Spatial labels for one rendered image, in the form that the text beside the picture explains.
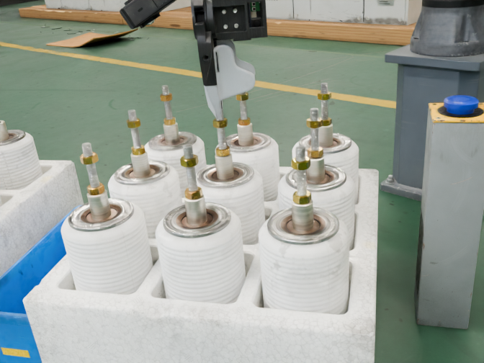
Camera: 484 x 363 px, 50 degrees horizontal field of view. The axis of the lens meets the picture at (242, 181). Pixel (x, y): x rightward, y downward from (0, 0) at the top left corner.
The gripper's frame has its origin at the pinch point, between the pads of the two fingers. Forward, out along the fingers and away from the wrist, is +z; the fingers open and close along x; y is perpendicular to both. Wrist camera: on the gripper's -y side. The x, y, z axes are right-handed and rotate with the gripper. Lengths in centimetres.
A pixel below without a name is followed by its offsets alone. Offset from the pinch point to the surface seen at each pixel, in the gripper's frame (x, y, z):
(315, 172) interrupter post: -3.6, 12.0, 8.0
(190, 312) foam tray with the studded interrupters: -18.6, -2.7, 16.4
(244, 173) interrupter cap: -0.3, 3.1, 9.0
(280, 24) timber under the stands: 243, 17, 28
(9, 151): 16.9, -36.3, 10.1
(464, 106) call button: -0.8, 30.2, 1.8
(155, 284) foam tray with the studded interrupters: -13.2, -7.5, 16.5
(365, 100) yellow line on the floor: 110, 40, 35
